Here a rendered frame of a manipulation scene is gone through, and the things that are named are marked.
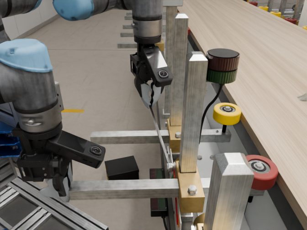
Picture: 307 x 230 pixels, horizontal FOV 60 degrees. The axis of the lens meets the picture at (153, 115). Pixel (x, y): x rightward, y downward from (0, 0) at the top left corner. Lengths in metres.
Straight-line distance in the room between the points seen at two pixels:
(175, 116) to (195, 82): 0.34
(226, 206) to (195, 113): 0.25
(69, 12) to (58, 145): 0.27
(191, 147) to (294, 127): 0.33
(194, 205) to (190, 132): 0.16
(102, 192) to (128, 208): 1.08
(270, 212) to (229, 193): 0.43
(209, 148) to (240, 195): 0.81
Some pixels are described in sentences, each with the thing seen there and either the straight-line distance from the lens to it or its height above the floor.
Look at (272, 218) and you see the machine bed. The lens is 0.73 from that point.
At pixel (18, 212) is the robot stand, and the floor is 0.21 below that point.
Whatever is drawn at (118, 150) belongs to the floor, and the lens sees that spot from 2.09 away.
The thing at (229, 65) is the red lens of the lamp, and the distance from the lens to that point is 0.49.
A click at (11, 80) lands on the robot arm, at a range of 0.47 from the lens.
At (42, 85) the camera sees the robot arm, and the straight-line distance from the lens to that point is 0.47.
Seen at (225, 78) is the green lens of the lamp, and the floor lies 1.11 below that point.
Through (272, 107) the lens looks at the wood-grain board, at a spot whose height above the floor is 0.90.
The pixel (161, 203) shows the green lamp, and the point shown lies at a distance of 0.79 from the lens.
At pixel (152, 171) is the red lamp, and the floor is 0.70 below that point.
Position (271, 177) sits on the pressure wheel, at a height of 0.91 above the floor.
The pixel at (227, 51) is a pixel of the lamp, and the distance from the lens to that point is 0.52.
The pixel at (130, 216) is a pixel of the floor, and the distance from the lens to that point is 1.66.
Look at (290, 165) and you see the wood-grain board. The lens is 0.67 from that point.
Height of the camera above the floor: 1.30
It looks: 31 degrees down
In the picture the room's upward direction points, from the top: straight up
